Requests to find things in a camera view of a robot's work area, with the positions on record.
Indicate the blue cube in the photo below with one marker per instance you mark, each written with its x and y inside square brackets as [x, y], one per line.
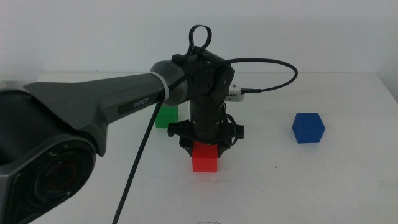
[308, 128]

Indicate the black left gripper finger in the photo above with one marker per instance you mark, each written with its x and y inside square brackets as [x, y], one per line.
[188, 149]
[221, 150]

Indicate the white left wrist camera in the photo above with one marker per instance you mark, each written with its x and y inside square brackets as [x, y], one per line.
[235, 94]

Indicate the red cube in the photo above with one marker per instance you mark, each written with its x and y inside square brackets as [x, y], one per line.
[204, 158]

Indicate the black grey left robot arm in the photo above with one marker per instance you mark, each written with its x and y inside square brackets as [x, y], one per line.
[77, 99]

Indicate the green cube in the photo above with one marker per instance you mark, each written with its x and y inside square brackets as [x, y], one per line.
[168, 119]

